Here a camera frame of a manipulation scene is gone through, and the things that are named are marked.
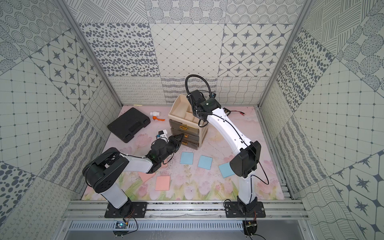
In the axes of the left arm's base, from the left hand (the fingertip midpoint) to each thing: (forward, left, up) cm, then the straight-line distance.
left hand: (190, 137), depth 83 cm
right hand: (+10, -8, +8) cm, 15 cm away
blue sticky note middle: (-7, -9, -17) cm, 20 cm away
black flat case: (+17, +48, -13) cm, 53 cm away
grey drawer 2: (+2, -2, -12) cm, 13 cm away
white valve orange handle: (+28, +29, -13) cm, 42 cm away
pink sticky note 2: (-20, +15, -17) cm, 30 cm away
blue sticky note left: (-4, +2, -17) cm, 18 cm away
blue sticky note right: (-11, -22, -18) cm, 30 cm away
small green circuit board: (-39, +33, -18) cm, 54 cm away
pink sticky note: (-17, +25, -15) cm, 34 cm away
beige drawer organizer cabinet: (+6, +4, +8) cm, 11 cm away
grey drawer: (+4, +4, +4) cm, 7 cm away
